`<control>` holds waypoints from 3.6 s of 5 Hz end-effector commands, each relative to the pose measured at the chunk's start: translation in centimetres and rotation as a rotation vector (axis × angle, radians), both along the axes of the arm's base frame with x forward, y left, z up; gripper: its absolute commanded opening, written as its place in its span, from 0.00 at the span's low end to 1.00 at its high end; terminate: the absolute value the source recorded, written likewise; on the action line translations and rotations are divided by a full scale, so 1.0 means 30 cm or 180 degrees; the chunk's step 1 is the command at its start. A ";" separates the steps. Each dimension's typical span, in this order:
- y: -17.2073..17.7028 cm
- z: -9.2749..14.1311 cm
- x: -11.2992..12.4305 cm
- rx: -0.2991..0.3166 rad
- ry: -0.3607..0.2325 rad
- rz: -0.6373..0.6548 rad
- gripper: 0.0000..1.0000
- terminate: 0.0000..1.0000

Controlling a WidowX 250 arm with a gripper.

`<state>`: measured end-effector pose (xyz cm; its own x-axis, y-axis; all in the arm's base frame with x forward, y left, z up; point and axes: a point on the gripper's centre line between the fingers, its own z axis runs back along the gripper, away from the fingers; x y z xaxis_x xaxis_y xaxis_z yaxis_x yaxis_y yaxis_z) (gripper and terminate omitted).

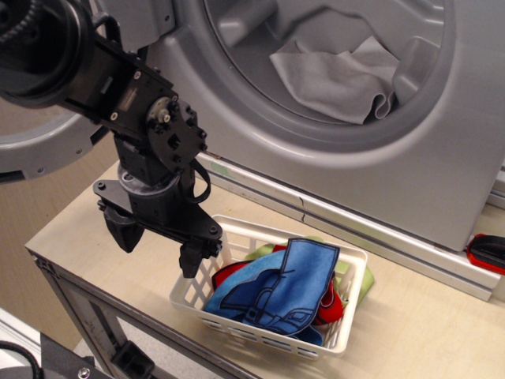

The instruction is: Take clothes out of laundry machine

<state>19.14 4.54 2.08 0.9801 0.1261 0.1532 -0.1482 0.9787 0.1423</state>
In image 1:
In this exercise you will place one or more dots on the black bracket on frame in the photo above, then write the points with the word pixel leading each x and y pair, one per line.
pixel 133 362

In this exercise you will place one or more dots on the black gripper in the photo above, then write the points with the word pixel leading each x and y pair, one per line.
pixel 170 208

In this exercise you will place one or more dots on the grey white cloth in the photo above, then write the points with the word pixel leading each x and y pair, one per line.
pixel 351 86

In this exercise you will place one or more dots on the light blue felt garment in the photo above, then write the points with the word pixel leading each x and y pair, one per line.
pixel 244 280

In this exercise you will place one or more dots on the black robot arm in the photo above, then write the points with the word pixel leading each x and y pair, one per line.
pixel 156 135

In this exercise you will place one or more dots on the round grey machine door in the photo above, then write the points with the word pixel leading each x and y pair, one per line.
pixel 43 146

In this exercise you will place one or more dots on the blue felt jeans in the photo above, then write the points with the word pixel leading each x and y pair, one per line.
pixel 284 292

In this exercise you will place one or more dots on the aluminium profile rail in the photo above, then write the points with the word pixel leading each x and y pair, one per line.
pixel 437 262

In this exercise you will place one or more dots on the red felt garment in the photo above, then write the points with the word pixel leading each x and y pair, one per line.
pixel 329 308

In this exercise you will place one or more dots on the metal table frame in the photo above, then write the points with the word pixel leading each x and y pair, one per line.
pixel 96 314

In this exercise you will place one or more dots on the white plastic laundry basket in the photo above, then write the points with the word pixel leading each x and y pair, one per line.
pixel 292 300

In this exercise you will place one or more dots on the grey toy washing machine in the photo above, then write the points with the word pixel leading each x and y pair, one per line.
pixel 426 168

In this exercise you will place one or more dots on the red black clamp handle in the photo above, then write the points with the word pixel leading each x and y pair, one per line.
pixel 487 251

